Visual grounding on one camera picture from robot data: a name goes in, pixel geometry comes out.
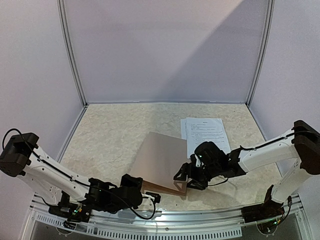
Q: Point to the pink paper folder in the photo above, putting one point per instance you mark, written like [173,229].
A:
[158,159]

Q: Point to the aluminium frame left post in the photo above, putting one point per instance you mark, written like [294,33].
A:
[61,5]

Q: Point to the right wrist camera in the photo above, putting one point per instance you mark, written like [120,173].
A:
[195,161]

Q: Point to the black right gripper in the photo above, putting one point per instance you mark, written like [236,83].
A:
[191,175]

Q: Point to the aluminium front rail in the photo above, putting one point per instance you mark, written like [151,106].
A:
[218,224]

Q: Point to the printed white top sheet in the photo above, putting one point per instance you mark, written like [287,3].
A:
[198,130]

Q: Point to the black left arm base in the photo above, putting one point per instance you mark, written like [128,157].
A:
[72,212]

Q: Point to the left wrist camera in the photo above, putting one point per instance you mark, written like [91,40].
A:
[154,197]

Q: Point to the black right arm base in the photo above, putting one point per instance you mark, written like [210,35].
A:
[262,211]

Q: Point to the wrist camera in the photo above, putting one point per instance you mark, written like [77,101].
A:
[154,197]
[195,161]

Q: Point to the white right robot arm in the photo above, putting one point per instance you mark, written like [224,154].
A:
[301,143]

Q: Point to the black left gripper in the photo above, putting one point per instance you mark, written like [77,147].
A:
[134,182]

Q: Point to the aluminium frame right post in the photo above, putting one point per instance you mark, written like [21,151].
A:
[262,51]

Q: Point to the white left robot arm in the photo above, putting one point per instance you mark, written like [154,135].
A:
[22,158]

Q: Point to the aluminium frame post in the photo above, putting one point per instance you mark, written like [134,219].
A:
[262,51]
[61,5]

